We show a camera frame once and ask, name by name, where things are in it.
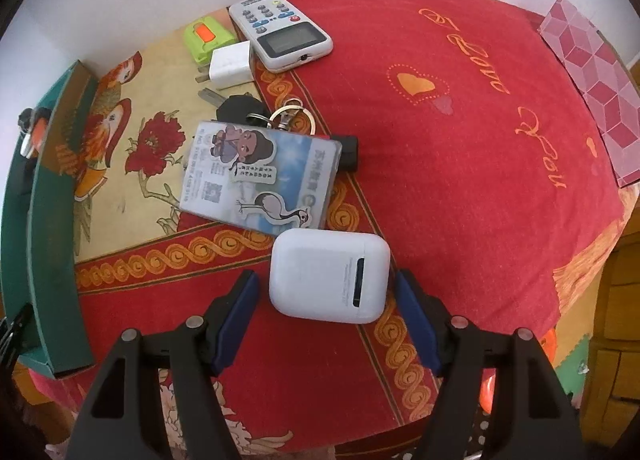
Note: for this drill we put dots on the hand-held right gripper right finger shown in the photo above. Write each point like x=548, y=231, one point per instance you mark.
x=417, y=325

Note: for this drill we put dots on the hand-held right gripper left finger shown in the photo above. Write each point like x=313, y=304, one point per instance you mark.
x=235, y=325

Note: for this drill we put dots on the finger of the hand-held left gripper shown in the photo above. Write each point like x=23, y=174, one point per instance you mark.
x=15, y=332

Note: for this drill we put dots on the white earbuds case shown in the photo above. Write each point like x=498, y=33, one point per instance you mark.
x=320, y=275

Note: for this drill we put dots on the teal cardboard box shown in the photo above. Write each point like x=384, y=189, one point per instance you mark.
x=55, y=240

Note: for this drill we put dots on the cartoon printed card holder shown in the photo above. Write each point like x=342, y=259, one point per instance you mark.
x=280, y=175

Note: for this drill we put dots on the orange timer with monkey figure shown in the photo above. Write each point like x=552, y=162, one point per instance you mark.
x=39, y=136

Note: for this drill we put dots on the white charger plug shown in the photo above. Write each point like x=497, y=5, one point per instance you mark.
x=230, y=63

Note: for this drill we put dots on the green utility cutter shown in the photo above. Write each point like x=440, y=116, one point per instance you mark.
x=192, y=48

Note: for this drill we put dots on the white remote control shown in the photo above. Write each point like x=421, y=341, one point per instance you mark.
x=295, y=40

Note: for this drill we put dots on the orange plastic object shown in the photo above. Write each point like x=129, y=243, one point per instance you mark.
x=487, y=390

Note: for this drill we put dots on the colourful foam floor mat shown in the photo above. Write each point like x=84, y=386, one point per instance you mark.
x=575, y=360

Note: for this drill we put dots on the wooden cabinet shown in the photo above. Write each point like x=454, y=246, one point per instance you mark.
x=620, y=315

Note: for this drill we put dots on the pink geometric patterned cloth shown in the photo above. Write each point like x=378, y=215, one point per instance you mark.
x=590, y=70

